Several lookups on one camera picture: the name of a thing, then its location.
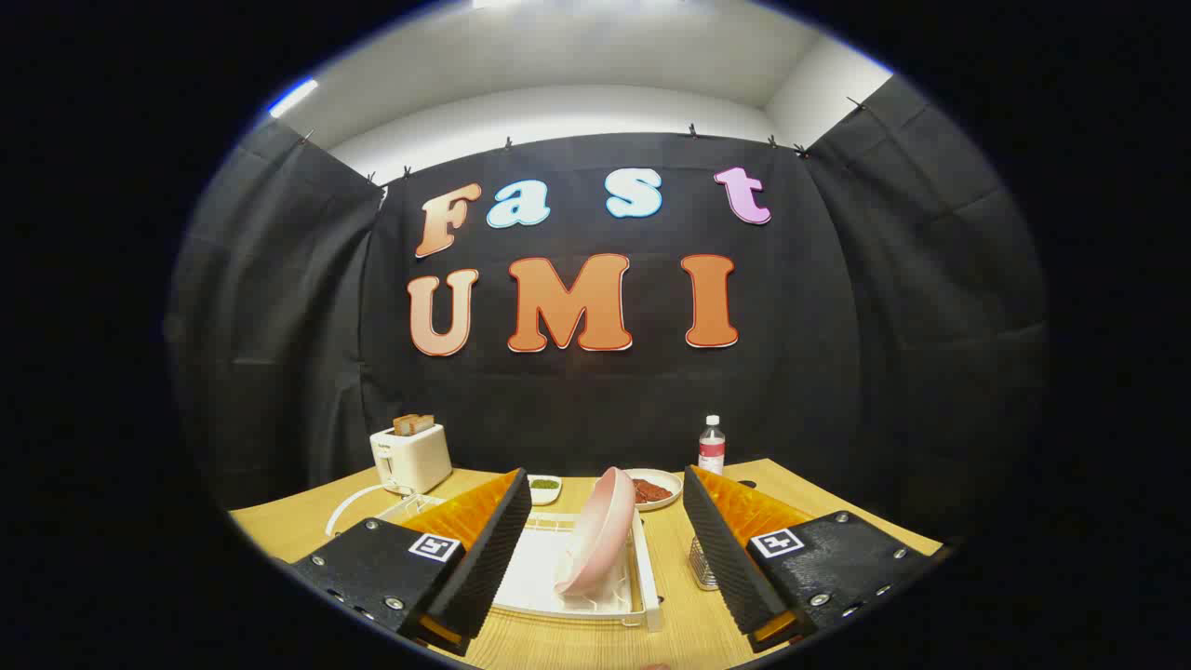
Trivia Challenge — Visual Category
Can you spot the white oval serving dish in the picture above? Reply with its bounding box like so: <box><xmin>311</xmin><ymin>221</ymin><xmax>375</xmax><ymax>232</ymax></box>
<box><xmin>622</xmin><ymin>467</ymin><xmax>685</xmax><ymax>513</ymax></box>

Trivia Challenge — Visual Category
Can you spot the white toaster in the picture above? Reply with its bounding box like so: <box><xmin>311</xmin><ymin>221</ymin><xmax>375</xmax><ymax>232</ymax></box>
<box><xmin>369</xmin><ymin>423</ymin><xmax>454</xmax><ymax>496</ymax></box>

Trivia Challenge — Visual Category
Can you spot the pink plate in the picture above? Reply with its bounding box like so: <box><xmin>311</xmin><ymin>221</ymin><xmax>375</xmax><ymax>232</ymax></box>
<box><xmin>555</xmin><ymin>467</ymin><xmax>637</xmax><ymax>596</ymax></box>

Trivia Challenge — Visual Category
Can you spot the ceiling light strip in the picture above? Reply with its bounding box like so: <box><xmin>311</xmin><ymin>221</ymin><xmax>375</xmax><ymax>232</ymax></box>
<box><xmin>268</xmin><ymin>79</ymin><xmax>319</xmax><ymax>119</ymax></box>

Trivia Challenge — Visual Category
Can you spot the clear plastic bottle red label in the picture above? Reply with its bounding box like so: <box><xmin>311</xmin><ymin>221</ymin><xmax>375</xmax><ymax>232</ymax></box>
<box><xmin>698</xmin><ymin>415</ymin><xmax>726</xmax><ymax>476</ymax></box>

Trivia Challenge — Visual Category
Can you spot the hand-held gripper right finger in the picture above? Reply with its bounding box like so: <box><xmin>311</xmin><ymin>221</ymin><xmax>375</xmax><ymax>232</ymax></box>
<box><xmin>684</xmin><ymin>465</ymin><xmax>936</xmax><ymax>652</ymax></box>

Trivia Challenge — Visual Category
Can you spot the white wire dish rack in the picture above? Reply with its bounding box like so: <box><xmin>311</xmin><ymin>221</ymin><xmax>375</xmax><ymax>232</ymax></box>
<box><xmin>377</xmin><ymin>493</ymin><xmax>663</xmax><ymax>634</ymax></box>

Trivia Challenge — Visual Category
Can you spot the metal wire basket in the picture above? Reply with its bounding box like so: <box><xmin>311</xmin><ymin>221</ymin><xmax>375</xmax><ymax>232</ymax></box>
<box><xmin>689</xmin><ymin>535</ymin><xmax>722</xmax><ymax>592</ymax></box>

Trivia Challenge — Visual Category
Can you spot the white power cable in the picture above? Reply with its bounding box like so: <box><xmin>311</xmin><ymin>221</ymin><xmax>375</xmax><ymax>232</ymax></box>
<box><xmin>325</xmin><ymin>482</ymin><xmax>410</xmax><ymax>538</ymax></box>

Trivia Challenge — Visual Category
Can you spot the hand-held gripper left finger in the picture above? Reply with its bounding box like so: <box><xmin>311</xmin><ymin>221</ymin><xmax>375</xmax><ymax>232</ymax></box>
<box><xmin>290</xmin><ymin>467</ymin><xmax>533</xmax><ymax>657</ymax></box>

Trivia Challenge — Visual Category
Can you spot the black backdrop cloth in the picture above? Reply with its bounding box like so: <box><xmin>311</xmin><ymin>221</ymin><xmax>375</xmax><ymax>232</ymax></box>
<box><xmin>166</xmin><ymin>74</ymin><xmax>1050</xmax><ymax>541</ymax></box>

